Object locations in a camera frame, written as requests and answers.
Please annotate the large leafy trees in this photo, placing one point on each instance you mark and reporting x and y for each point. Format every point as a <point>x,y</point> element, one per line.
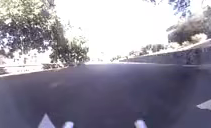
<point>29,26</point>

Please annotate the robot's own part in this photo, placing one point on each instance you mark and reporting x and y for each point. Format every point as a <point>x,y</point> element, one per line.
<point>140,124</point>
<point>68,125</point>

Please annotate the long stone wall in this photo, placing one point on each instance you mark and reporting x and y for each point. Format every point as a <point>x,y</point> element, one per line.
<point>179,56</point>

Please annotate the white painted road marking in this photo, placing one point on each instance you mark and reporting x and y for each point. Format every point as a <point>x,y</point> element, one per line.
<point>209,105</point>

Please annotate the dark asphalt road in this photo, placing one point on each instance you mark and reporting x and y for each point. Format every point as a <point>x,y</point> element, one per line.
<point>99,93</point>

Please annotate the overhanging tree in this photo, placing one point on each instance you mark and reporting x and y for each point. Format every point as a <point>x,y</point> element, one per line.
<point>179,5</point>

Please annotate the distant trees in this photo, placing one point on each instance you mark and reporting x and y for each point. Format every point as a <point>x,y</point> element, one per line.
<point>149,49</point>

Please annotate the bushes above wall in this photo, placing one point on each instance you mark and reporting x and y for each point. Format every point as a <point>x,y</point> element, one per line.
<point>189,30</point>

